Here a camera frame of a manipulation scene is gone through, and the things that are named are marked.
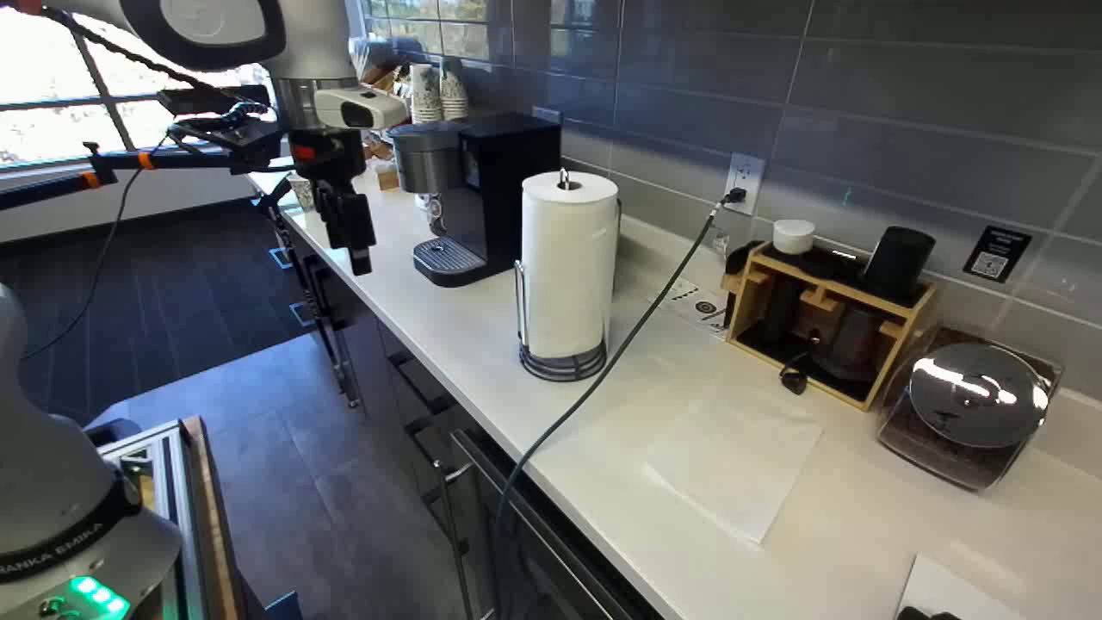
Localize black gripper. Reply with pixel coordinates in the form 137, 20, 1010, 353
288, 123, 378, 280

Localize black and silver coffee maker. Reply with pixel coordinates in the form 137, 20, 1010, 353
389, 112, 564, 288

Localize white mug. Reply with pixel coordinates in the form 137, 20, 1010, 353
288, 172, 322, 213

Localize black tripod legs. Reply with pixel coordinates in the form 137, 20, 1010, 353
253, 176, 361, 407

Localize white paper cup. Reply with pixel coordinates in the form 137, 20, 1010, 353
406, 62, 446, 127
438, 62, 476, 123

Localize black boom pole orange clamps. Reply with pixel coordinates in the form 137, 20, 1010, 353
0, 117, 288, 213

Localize dark lower cabinet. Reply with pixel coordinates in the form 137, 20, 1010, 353
268, 194, 669, 620

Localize small white cup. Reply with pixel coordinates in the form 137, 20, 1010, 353
769, 216, 819, 260

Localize translucent white counter mat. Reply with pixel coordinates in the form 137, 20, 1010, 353
637, 392, 826, 553

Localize black cup stack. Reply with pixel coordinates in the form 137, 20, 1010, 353
861, 223, 942, 307

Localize wooden countertop organizer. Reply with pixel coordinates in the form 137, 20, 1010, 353
719, 239, 942, 412

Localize white paper sheet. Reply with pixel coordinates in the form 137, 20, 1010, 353
891, 553, 1044, 620

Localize thin black hanging cable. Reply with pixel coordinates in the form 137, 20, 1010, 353
14, 113, 176, 364

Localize black power cable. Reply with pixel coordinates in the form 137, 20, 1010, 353
490, 186, 750, 620

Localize aluminium frame robot mount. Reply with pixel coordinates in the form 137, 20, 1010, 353
91, 412, 246, 620

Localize metal cabinet handle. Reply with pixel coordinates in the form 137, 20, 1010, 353
446, 427, 630, 620

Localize white wall outlet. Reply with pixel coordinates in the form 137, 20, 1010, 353
719, 153, 769, 216

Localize black wall placard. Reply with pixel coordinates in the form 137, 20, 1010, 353
961, 223, 1038, 285

